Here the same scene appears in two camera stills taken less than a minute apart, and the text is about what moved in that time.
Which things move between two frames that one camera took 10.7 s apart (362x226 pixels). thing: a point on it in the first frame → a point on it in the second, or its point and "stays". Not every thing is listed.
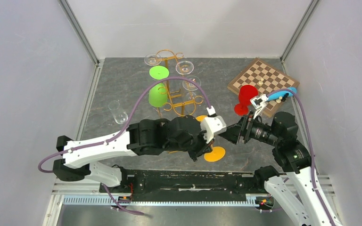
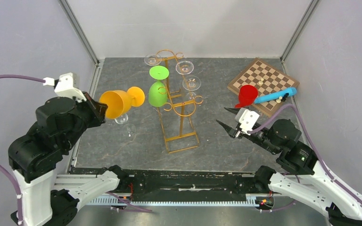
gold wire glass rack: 179,99 stays
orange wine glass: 217,153 → 119,102
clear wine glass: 184,67 stays
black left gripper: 204,148 → 99,108
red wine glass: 246,92 stays
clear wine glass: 152,59 stays
